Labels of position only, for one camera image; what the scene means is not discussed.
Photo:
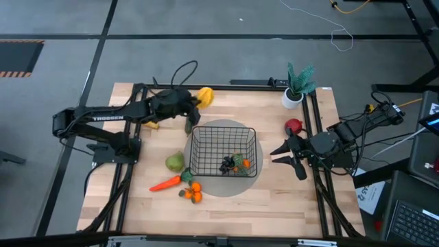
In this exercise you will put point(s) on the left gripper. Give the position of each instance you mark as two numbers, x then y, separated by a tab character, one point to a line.
171	103

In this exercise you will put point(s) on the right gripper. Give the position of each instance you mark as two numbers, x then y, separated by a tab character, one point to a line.
302	149

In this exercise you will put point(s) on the yellow bell pepper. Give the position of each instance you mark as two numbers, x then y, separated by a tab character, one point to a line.
151	125

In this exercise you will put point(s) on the dark green cucumber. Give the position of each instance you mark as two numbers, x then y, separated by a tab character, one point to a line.
188	127

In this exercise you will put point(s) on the orange tangerine cluster with leaves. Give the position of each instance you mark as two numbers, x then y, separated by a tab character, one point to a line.
196	187
246	163

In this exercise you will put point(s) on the green pear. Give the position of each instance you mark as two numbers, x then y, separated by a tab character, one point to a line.
175	162

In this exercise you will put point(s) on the black grape bunch with leaf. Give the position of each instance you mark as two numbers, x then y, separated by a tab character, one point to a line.
226	164

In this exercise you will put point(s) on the orange carrot with green top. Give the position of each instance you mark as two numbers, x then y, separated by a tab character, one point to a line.
166	183

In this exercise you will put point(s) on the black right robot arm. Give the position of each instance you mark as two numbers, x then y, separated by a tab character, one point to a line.
346	132

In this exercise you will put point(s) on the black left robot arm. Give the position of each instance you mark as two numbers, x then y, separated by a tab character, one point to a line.
109	118

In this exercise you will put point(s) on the green plant in white pot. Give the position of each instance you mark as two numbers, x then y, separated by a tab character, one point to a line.
291	101

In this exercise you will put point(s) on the round grey mat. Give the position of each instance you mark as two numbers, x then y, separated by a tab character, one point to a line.
223	187

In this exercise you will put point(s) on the white paper sheet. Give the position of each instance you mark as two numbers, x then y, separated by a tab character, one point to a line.
372	199

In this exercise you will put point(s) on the small red object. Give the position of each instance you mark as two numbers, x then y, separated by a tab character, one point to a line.
377	225

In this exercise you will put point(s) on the grey case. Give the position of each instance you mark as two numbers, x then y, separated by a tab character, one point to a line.
423	151

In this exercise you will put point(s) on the black laptop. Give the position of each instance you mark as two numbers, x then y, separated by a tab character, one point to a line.
411	223

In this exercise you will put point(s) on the tablet with lit screen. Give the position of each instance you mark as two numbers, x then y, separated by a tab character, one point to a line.
432	123

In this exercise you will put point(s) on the red object with white part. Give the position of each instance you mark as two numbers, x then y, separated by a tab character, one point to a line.
435	165

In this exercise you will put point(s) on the black hazard-striped floor mat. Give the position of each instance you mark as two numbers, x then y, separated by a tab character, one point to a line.
17	56

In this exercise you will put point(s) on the black chair base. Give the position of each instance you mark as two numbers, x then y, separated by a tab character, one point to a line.
10	158

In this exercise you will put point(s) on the black aluminium table frame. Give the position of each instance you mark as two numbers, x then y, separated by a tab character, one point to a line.
219	85

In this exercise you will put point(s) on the silver bracket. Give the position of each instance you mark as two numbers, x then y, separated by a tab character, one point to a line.
127	240
317	242

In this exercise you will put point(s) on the black front rail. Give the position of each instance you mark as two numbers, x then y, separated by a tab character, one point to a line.
51	238

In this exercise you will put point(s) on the black desk leg frame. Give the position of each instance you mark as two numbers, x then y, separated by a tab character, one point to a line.
416	27

